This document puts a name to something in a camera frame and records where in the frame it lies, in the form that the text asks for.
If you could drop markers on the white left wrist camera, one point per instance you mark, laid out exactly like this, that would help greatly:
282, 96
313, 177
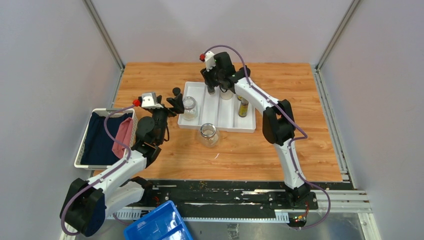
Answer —
149, 100

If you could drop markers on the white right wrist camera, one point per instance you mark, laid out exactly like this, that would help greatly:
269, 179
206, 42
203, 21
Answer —
209, 60

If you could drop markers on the small spice bottle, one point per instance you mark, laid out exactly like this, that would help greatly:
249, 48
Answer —
176, 91
210, 90

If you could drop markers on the dark blue cloth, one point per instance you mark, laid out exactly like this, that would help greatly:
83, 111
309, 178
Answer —
98, 145

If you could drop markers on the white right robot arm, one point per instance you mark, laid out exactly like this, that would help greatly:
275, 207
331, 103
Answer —
278, 125

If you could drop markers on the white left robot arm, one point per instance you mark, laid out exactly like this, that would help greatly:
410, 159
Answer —
89, 202

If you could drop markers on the blue plastic bin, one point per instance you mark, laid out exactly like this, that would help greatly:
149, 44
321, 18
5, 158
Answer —
162, 223

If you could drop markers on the black-lid shaker jar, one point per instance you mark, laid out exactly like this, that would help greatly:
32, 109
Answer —
248, 71
226, 94

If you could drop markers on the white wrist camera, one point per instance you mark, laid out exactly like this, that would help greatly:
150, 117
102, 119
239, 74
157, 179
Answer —
209, 60
149, 100

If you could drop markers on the clear glass jar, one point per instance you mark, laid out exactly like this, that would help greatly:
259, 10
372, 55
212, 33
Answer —
208, 135
190, 108

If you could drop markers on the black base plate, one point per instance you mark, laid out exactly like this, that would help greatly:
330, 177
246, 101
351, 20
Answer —
226, 199

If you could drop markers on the white divided tray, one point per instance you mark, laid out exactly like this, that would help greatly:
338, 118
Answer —
217, 111

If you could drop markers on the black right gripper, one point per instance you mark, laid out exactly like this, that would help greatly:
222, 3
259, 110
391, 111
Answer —
208, 76

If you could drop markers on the pink cloth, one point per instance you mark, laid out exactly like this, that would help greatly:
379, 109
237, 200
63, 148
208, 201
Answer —
123, 135

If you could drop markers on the white laundry basket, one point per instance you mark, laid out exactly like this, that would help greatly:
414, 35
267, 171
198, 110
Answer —
103, 112

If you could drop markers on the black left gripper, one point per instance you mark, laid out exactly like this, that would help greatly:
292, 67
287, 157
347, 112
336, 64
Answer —
176, 104

